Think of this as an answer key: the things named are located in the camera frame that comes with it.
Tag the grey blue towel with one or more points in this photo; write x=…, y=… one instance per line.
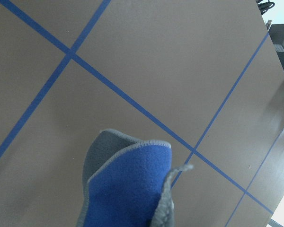
x=126, y=182

